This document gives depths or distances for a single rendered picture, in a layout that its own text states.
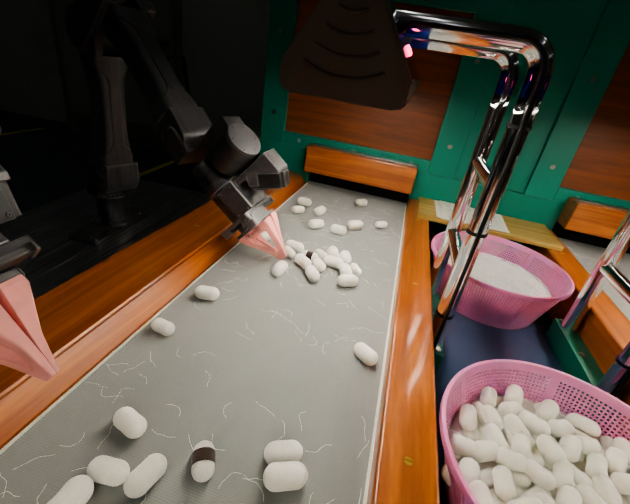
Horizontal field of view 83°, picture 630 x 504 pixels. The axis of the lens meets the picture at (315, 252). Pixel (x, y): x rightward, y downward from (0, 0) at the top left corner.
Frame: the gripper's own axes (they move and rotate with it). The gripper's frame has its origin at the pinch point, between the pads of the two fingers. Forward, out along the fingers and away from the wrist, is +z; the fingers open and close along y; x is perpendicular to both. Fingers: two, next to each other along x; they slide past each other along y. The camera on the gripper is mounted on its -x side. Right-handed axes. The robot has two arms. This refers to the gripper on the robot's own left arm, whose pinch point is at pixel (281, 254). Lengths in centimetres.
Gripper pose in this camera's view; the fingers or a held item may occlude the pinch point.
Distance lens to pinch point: 62.3
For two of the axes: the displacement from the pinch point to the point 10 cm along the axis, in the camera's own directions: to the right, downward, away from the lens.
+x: -7.3, 5.1, 4.6
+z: 6.3, 7.6, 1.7
